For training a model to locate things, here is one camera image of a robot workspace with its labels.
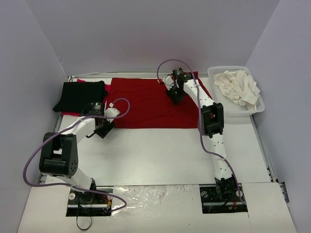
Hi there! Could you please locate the red t-shirt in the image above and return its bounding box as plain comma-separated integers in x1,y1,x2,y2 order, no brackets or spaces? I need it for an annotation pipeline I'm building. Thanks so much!
104,70,214,130
60,78,113,118

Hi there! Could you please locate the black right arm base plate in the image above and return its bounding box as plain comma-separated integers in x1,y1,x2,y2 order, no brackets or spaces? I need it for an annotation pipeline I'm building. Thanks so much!
199,184,248,214

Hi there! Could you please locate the white t-shirts pile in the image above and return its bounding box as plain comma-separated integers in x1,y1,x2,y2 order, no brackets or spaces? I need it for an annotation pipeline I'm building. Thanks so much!
213,70,260,111

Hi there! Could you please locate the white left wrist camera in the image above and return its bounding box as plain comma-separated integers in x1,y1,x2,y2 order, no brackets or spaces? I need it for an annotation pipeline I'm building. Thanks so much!
104,103,120,123

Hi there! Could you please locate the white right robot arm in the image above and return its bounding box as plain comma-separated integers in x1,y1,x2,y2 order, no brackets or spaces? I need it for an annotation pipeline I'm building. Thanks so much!
161,68,239,202

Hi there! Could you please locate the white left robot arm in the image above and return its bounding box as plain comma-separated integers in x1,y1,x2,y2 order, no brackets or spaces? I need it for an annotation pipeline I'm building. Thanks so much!
39,102,120,204

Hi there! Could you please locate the white plastic laundry basket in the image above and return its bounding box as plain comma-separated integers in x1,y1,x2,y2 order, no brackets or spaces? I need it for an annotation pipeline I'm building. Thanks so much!
207,66,265,117

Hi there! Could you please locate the folded black t-shirt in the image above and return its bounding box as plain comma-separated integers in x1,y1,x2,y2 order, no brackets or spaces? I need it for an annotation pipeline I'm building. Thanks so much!
52,81,106,114

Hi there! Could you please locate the folded red t-shirt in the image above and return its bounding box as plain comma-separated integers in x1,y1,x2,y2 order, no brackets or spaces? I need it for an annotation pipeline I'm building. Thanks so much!
60,78,113,118

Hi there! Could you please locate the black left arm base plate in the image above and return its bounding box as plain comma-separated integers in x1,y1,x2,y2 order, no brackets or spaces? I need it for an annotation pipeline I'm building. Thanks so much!
66,189,113,217

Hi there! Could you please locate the black cable loop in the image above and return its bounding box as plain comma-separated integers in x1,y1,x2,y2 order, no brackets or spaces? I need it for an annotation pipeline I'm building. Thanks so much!
75,206,93,231

